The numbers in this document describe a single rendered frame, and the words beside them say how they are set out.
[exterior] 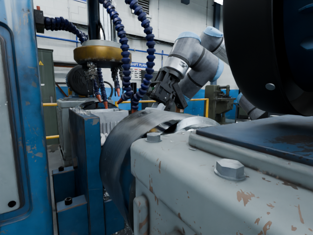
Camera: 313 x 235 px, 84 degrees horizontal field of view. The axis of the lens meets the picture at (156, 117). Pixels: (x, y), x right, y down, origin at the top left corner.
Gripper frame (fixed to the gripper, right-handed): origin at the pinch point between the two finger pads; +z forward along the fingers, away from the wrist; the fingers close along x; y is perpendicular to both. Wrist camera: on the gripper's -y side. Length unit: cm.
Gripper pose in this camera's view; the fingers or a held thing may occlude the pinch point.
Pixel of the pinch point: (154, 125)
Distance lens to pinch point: 63.7
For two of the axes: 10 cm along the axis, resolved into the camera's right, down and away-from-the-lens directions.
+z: -4.2, 9.0, -1.4
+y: -7.3, -4.2, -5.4
